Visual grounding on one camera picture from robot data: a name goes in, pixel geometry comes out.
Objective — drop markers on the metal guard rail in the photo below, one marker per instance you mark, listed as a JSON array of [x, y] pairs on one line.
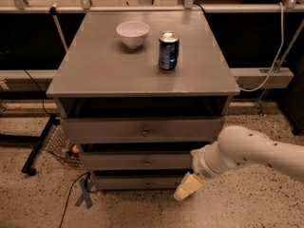
[[126, 8]]

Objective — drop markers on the wooden stick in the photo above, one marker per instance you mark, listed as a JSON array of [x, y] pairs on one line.
[[53, 12]]

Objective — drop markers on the grey drawer cabinet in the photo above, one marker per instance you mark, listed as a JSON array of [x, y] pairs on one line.
[[102, 78]]

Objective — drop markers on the wire mesh basket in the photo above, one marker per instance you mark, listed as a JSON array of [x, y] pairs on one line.
[[59, 146]]

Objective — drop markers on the grey bottom drawer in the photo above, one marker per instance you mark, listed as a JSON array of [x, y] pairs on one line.
[[136, 182]]

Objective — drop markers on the grey top drawer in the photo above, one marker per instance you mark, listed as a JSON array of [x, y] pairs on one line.
[[146, 130]]

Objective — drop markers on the grey drawer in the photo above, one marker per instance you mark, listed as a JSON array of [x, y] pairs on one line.
[[136, 182], [139, 160], [146, 130]]

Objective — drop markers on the blue tape cross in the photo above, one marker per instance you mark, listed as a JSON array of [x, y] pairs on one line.
[[85, 198]]

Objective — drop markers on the black stand leg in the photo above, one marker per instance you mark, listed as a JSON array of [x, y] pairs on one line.
[[28, 168]]

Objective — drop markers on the blue soda can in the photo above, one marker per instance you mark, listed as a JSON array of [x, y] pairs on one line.
[[168, 50]]

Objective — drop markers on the white bowl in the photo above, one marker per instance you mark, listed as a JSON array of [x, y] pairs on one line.
[[133, 33]]

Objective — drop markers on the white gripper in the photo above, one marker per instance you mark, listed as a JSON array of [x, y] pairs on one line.
[[200, 165]]

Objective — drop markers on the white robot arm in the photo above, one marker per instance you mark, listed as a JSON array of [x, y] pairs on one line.
[[237, 147]]

